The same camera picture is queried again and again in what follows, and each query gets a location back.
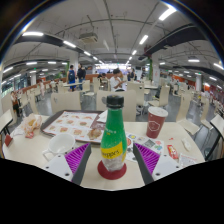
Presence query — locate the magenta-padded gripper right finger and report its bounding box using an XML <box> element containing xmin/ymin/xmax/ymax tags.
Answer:
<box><xmin>132</xmin><ymin>142</ymin><xmax>183</xmax><ymax>186</ymax></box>

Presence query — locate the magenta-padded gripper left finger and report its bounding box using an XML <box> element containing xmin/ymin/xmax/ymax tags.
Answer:
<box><xmin>42</xmin><ymin>142</ymin><xmax>93</xmax><ymax>187</ymax></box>

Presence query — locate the green drink bottle black cap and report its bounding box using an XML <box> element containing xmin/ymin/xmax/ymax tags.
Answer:
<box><xmin>100</xmin><ymin>94</ymin><xmax>128</xmax><ymax>173</ymax></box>

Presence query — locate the colourful printed paper sheet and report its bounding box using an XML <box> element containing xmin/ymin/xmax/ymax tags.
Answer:
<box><xmin>125</xmin><ymin>132</ymin><xmax>164</xmax><ymax>163</ymax></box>

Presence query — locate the white polka dot mug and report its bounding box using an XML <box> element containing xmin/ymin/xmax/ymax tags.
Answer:
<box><xmin>42</xmin><ymin>133</ymin><xmax>77</xmax><ymax>162</ymax></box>

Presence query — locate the flat round red coaster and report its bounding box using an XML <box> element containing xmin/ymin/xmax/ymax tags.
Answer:
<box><xmin>97</xmin><ymin>159</ymin><xmax>128</xmax><ymax>181</ymax></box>

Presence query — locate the red paper cup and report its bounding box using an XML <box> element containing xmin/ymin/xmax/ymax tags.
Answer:
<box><xmin>145</xmin><ymin>106</ymin><xmax>169</xmax><ymax>140</ymax></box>

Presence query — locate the dark tray with paper liner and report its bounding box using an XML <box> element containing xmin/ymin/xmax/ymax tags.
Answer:
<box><xmin>40</xmin><ymin>110</ymin><xmax>108</xmax><ymax>145</ymax></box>

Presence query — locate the white crumpled tissue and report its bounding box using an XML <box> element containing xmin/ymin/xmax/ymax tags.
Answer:
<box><xmin>181</xmin><ymin>138</ymin><xmax>193</xmax><ymax>153</ymax></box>

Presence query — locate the white napkin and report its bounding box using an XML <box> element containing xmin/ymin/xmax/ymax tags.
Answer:
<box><xmin>96</xmin><ymin>109</ymin><xmax>108</xmax><ymax>124</ymax></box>

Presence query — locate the clear plastic food bag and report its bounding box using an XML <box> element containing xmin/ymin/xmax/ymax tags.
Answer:
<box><xmin>20</xmin><ymin>113</ymin><xmax>44</xmax><ymax>138</ymax></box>

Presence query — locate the group of beige chairs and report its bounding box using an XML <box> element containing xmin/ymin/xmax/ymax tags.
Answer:
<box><xmin>16</xmin><ymin>78</ymin><xmax>224</xmax><ymax>134</ymax></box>

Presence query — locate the person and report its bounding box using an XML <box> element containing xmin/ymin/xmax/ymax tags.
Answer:
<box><xmin>77</xmin><ymin>63</ymin><xmax>87</xmax><ymax>91</ymax></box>
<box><xmin>9</xmin><ymin>90</ymin><xmax>20</xmax><ymax>118</ymax></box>
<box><xmin>109</xmin><ymin>68</ymin><xmax>128</xmax><ymax>93</ymax></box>
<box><xmin>66</xmin><ymin>64</ymin><xmax>77</xmax><ymax>92</ymax></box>
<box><xmin>127</xmin><ymin>68</ymin><xmax>137</xmax><ymax>82</ymax></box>

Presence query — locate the ceiling air conditioner unit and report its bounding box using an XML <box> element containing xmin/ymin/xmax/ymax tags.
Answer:
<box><xmin>78</xmin><ymin>31</ymin><xmax>99</xmax><ymax>44</ymax></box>

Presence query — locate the group of ceiling lights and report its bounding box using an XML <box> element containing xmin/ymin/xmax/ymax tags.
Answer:
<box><xmin>3</xmin><ymin>6</ymin><xmax>224</xmax><ymax>83</ymax></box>

